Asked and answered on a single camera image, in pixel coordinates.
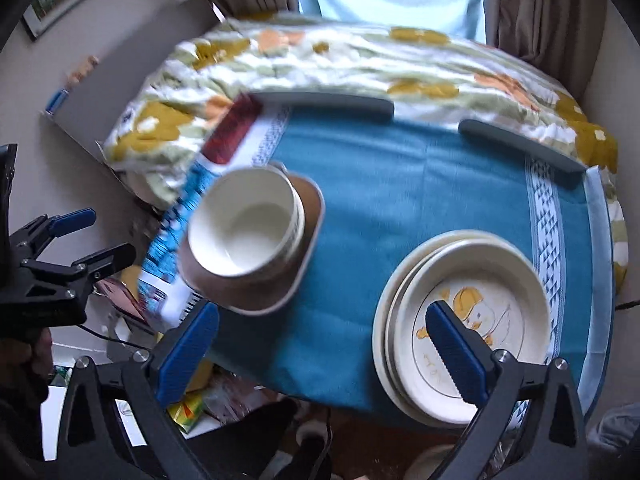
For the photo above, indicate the cream duck oval plate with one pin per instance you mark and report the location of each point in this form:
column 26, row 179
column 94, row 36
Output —
column 494, row 290

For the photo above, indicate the cream lower plate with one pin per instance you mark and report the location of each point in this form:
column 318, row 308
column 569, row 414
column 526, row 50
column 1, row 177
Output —
column 381, row 323

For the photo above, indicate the right brown curtain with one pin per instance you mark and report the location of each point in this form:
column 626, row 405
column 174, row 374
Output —
column 561, row 38

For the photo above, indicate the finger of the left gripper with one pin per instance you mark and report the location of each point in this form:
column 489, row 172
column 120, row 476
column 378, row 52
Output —
column 109, row 261
column 74, row 221

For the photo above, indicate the person's hand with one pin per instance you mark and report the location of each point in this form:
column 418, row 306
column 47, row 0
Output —
column 37, row 356

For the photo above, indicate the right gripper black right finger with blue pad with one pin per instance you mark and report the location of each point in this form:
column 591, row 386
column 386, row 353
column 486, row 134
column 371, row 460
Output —
column 552, row 442

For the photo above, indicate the floral striped duvet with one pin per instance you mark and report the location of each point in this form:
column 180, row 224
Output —
column 428, row 75

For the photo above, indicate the grey table edge guard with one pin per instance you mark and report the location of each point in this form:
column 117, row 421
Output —
column 285, row 101

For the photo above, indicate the cream duck bowl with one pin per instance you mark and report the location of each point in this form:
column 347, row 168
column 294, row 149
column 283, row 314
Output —
column 255, row 246

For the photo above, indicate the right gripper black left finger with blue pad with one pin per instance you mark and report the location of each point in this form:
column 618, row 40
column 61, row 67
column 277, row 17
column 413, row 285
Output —
column 92, row 440

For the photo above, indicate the mauve square plastic bowl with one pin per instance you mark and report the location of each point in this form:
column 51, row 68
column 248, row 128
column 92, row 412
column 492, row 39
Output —
column 263, row 298

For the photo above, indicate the blue patterned tablecloth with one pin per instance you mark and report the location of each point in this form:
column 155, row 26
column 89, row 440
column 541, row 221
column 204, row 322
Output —
column 390, row 185

